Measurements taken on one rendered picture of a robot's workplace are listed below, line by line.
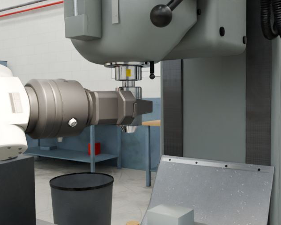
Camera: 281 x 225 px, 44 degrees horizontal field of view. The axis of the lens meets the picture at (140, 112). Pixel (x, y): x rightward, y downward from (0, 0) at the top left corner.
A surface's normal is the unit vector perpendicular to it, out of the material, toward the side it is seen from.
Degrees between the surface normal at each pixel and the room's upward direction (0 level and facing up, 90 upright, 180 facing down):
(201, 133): 90
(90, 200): 94
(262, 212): 62
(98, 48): 111
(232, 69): 90
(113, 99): 90
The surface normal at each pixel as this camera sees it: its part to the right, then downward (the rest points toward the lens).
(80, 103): 0.63, -0.16
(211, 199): -0.52, -0.41
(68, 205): -0.26, 0.11
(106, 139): -0.57, 0.05
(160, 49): 0.68, 0.59
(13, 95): 0.58, -0.41
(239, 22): 0.82, 0.02
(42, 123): -0.14, 0.36
